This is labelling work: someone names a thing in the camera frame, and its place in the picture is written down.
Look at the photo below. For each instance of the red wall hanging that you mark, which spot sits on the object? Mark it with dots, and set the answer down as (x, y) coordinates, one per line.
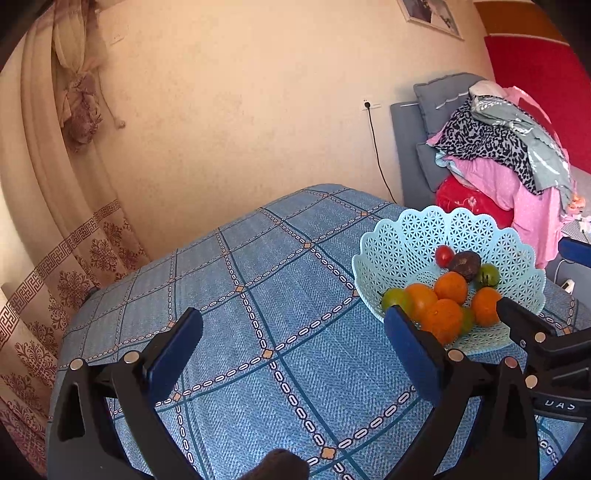
(531, 64)

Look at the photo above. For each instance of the white wall outlet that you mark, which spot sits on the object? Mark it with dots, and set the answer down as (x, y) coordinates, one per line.
(116, 37)

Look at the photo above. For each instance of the dark brown avocado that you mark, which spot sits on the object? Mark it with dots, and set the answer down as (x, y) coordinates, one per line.
(465, 265)

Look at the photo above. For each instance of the pile of clothes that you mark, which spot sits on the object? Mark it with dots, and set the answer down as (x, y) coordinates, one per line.
(489, 180)

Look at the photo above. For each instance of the dimpled orange mandarin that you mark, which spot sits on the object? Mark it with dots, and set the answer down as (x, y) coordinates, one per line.
(443, 321)

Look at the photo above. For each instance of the large smooth orange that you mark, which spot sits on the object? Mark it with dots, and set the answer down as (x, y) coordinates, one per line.
(420, 300)

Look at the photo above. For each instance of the small orange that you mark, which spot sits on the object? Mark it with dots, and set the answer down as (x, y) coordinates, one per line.
(451, 287)

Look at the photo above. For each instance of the small grey cushion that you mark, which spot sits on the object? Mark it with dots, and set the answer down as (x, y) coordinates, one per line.
(431, 166)

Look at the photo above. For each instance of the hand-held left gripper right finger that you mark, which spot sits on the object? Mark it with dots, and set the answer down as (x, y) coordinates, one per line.
(413, 355)

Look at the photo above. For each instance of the light blue plastic basket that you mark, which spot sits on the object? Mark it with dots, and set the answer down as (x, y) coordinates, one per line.
(415, 240)

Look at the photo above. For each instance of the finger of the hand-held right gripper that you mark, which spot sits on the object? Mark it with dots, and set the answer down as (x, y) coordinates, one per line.
(575, 251)
(526, 321)

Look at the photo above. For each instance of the medium orange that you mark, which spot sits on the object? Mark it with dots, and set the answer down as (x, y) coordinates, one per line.
(485, 305)

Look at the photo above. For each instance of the grey-green floral cloth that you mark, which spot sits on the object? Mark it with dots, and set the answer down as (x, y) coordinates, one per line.
(540, 152)

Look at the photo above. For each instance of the large green tomato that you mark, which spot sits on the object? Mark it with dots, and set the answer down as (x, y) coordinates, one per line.
(395, 299)

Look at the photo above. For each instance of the white wall socket with plug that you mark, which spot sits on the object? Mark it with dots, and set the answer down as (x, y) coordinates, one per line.
(371, 105)

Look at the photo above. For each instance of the framed wall picture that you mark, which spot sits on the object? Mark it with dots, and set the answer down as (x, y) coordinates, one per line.
(431, 16)

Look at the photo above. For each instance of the curtain tieback with tassel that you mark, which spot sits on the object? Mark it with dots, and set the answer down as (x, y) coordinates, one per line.
(83, 115)

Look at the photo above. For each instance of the beige patterned curtain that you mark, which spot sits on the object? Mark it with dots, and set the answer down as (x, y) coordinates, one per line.
(46, 184)

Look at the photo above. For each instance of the cream cloth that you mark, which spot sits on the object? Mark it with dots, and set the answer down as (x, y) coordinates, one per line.
(487, 89)

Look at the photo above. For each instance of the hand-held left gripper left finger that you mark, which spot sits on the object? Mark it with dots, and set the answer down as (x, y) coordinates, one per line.
(178, 350)

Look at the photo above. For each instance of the small red tomato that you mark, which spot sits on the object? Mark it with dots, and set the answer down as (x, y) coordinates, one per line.
(444, 255)

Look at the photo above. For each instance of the small green tomato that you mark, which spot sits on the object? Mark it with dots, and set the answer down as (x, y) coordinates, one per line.
(488, 274)

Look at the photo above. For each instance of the red floral blanket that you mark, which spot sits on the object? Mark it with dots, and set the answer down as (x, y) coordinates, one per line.
(466, 201)

